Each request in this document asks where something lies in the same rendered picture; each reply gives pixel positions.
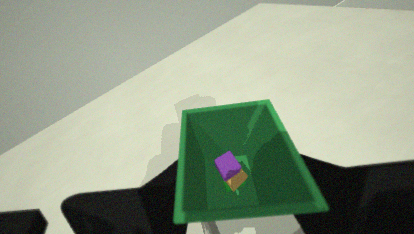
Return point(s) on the small purple block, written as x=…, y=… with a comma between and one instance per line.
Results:
x=227, y=165

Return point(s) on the green open-top box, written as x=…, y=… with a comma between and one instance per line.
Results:
x=278, y=183

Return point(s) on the small tan block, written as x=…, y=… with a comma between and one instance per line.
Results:
x=237, y=180

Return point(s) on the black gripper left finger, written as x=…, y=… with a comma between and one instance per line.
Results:
x=150, y=207

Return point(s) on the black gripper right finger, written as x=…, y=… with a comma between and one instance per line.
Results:
x=348, y=192

